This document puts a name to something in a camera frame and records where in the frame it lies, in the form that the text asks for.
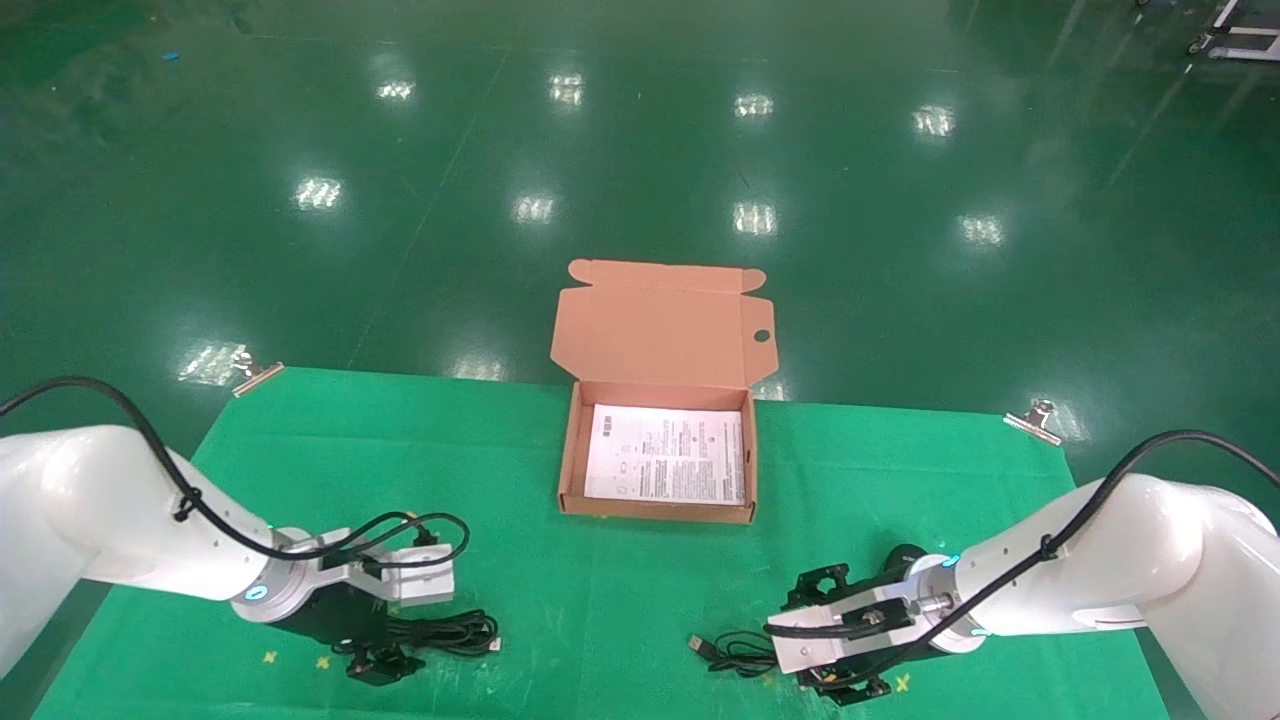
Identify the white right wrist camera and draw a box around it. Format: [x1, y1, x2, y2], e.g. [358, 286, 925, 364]
[770, 585, 936, 677]

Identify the white table leg frame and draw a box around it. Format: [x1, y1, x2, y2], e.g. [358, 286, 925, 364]
[1185, 0, 1280, 61]

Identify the silver metal binder clip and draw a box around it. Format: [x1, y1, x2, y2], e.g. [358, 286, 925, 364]
[1003, 398, 1063, 444]
[232, 355, 286, 398]

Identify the black data cable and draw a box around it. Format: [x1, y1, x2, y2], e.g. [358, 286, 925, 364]
[385, 610, 501, 661]

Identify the white printed instruction sheet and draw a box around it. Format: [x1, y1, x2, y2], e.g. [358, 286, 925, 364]
[583, 403, 748, 504]

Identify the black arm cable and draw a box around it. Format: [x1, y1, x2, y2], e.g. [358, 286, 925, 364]
[765, 430, 1280, 641]
[0, 377, 471, 571]

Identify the black usb cable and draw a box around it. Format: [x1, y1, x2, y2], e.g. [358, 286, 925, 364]
[688, 630, 783, 674]

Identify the green table cloth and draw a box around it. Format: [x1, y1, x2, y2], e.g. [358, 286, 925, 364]
[30, 365, 1171, 720]

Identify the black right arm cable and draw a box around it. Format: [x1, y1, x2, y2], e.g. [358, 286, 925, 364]
[765, 430, 1280, 641]

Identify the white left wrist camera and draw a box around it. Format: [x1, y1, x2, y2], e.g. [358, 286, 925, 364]
[320, 545, 457, 607]

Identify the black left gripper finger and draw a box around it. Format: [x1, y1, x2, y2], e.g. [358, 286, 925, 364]
[345, 646, 427, 687]

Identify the brown cardboard mailer box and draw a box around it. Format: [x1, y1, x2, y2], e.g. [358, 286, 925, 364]
[550, 258, 776, 526]

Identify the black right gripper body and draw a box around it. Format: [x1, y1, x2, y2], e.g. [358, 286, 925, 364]
[850, 545, 931, 601]

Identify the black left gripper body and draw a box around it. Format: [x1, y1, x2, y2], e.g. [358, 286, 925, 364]
[288, 583, 403, 653]

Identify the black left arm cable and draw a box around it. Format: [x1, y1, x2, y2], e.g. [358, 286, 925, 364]
[0, 377, 471, 571]

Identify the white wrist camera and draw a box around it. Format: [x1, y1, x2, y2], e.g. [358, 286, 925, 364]
[770, 585, 936, 677]
[320, 545, 457, 607]

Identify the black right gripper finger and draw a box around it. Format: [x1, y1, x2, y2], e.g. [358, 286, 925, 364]
[783, 562, 854, 609]
[798, 665, 894, 708]

